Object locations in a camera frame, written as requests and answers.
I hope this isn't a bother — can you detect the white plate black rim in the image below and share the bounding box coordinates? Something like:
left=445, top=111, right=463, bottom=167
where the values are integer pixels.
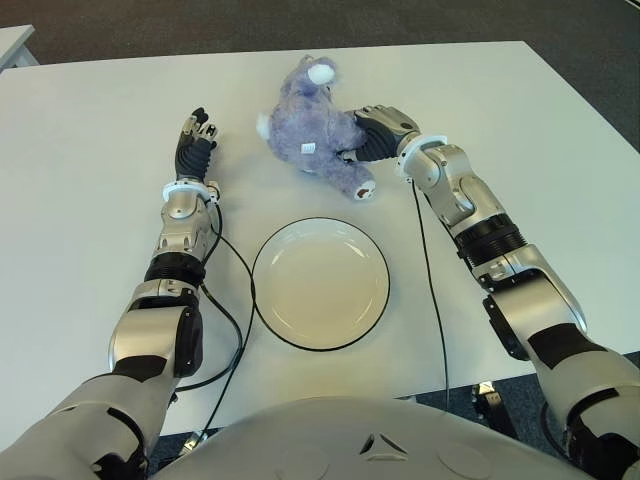
left=251, top=216, right=392, bottom=353

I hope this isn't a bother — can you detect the purple plush bunny doll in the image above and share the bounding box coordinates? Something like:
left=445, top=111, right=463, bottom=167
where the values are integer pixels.
left=256, top=54, right=378, bottom=204

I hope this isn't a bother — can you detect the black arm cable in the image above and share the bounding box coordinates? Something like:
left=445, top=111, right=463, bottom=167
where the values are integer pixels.
left=407, top=177, right=451, bottom=409
left=174, top=197, right=257, bottom=441

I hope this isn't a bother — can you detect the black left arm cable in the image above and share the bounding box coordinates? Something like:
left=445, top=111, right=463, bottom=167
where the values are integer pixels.
left=174, top=197, right=257, bottom=441

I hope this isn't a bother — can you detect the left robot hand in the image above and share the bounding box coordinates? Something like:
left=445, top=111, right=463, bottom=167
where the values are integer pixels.
left=174, top=105, right=220, bottom=181

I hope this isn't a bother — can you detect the grey side table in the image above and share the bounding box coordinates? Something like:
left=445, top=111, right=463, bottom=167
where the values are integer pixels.
left=0, top=23, right=41, bottom=75

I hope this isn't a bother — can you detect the silver robot torso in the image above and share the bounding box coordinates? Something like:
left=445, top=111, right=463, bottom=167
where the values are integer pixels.
left=149, top=394, right=601, bottom=480

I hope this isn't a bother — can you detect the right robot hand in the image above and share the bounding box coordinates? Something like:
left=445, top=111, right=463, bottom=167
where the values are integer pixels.
left=339, top=103, right=422, bottom=165

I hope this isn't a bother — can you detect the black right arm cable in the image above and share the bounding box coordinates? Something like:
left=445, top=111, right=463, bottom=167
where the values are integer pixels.
left=407, top=177, right=451, bottom=409

